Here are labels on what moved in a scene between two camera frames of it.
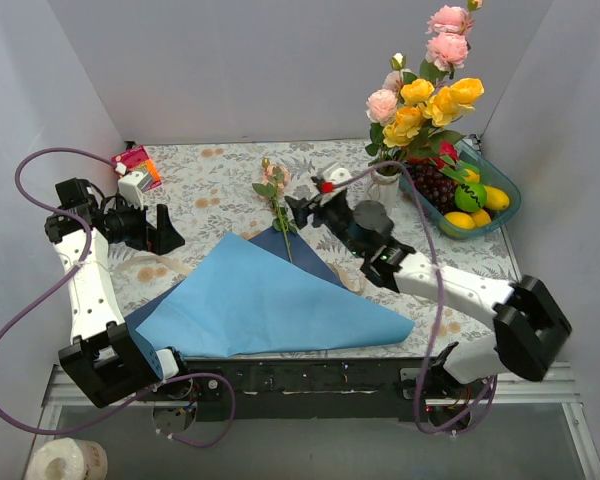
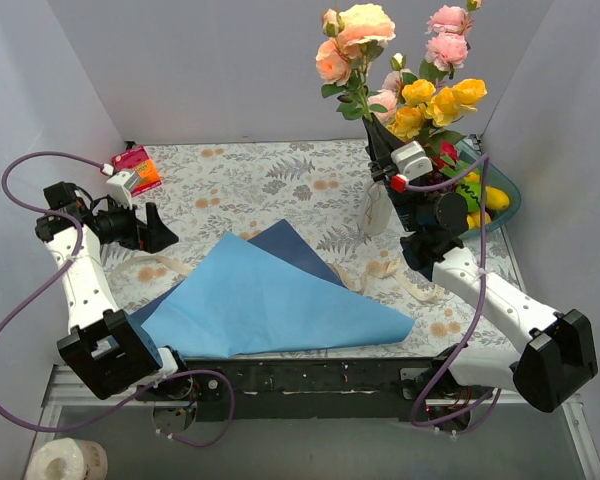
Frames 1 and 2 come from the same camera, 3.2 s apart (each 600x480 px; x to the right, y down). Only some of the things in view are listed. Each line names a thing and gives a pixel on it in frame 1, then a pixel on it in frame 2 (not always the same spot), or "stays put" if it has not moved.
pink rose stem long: [447, 48] stays put
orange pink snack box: [138, 159] stays put
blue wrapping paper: [245, 297] stays put
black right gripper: [318, 211] -> [380, 167]
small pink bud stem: [276, 177] -> [357, 36]
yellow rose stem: [409, 135] stays put
